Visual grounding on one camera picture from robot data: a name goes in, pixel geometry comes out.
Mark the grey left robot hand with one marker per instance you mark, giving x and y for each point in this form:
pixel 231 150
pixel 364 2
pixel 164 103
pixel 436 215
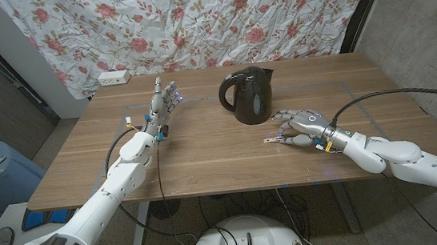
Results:
pixel 159 108

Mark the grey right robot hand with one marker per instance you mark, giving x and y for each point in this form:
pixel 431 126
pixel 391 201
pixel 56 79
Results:
pixel 311 123

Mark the wooden clothespin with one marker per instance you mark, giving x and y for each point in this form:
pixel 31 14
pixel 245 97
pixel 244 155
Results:
pixel 270 139

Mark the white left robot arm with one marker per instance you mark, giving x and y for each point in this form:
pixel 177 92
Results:
pixel 102 206

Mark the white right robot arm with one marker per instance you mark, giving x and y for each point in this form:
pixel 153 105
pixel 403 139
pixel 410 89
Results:
pixel 406 152

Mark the black electric kettle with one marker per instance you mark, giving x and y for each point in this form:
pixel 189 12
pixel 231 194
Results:
pixel 253 103

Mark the white power strip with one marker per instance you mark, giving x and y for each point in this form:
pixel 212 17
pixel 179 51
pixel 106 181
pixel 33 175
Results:
pixel 113 78

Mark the floral backdrop cloth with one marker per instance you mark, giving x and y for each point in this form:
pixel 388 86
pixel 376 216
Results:
pixel 192 20

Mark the grey table leg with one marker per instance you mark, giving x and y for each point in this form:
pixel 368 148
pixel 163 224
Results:
pixel 348 214
pixel 140 230

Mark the black round fan base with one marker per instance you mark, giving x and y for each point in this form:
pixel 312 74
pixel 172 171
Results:
pixel 164 209

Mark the white robot torso base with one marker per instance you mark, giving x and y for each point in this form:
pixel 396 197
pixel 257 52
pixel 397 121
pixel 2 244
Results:
pixel 261 235

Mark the black backdrop stand pole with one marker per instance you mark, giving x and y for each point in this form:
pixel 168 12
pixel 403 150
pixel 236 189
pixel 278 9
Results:
pixel 364 8

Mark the blue and black item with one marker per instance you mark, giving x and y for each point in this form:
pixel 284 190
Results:
pixel 35 218

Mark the blue storage bin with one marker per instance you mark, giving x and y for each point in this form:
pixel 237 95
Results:
pixel 7 187

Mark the white board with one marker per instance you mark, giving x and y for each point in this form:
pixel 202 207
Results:
pixel 14 214

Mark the black door frame rail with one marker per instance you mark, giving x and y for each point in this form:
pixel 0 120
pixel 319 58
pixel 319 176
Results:
pixel 18 83

